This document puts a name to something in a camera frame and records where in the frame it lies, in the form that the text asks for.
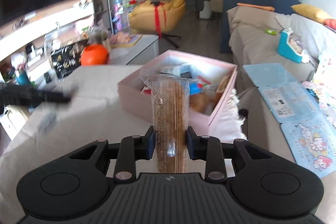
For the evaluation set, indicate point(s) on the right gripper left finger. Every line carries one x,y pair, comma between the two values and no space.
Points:
75,185

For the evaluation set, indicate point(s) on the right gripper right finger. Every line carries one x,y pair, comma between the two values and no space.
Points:
260,181

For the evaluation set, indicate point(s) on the clear snack packet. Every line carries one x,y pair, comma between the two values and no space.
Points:
48,118

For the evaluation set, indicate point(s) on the long corn-shaped bread packet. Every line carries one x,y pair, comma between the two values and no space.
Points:
170,108

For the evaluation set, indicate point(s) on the blue white snack bag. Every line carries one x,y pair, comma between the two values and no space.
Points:
189,74

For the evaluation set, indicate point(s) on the round bread packet with barcode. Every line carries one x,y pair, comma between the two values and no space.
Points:
205,94

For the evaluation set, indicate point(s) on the teal water bottle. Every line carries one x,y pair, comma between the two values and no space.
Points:
22,78

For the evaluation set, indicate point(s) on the white tablecloth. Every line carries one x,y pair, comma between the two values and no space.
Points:
94,113

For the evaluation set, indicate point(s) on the black plum snack bag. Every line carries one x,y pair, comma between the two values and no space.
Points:
66,59

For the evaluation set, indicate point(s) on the light blue cartoon mat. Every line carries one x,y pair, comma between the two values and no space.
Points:
310,136

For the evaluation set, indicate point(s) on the glass jar with lid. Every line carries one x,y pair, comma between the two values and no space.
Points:
58,38

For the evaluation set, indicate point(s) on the orange pumpkin bucket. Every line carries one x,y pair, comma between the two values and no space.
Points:
94,54

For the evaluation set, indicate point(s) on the pink plush toy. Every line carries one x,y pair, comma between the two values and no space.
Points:
120,38

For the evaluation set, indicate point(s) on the pink cardboard box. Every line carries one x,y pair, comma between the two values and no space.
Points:
134,101

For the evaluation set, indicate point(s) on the teal toy box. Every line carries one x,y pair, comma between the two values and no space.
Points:
290,46

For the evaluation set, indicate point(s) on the beige covered sofa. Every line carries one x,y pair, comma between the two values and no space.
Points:
255,35

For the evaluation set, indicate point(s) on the yellow beanbag chair red ribbon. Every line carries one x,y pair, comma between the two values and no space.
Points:
157,19

